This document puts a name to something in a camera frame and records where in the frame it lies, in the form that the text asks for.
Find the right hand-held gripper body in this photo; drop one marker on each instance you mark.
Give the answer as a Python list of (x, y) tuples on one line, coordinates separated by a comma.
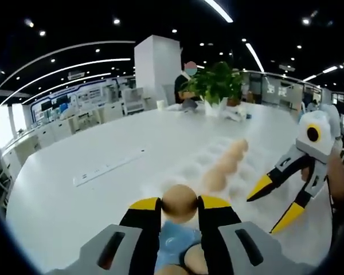
[(322, 143)]

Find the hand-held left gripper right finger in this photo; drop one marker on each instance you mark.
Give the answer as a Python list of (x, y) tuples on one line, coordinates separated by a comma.
[(218, 235)]

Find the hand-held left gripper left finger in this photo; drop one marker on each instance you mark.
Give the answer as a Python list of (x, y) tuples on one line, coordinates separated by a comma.
[(143, 235)]

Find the blue egg tray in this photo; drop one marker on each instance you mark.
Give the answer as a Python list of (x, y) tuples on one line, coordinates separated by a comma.
[(175, 240)]

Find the single brown egg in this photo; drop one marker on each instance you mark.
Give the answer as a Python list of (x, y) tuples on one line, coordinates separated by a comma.
[(180, 203)]

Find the white foam tray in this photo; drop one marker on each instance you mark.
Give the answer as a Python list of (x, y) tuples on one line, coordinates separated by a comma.
[(195, 169)]

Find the person's right hand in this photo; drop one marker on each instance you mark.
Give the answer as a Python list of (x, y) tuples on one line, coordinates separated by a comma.
[(338, 177)]

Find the white paper bundle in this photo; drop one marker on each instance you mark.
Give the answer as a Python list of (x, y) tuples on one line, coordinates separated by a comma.
[(235, 115)]

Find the white table socket strip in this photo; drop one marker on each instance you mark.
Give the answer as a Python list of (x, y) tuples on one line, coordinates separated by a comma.
[(109, 167)]

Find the potted green plant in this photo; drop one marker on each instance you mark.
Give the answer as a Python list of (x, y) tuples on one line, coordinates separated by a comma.
[(215, 83)]

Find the grey bag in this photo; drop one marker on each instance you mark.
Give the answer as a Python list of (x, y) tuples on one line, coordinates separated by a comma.
[(189, 105)]

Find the white paper cup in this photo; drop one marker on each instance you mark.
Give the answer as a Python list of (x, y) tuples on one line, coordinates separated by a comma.
[(160, 105)]

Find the white mesh chair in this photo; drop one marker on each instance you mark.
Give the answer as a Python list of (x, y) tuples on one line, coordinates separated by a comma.
[(133, 100)]

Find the row of white cabinets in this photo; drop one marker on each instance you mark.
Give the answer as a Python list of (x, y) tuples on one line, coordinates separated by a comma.
[(60, 126)]

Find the white square pillar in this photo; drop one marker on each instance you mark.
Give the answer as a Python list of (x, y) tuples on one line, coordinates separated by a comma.
[(154, 66)]

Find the ceiling air conditioner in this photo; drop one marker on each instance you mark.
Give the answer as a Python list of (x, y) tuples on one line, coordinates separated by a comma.
[(76, 75)]

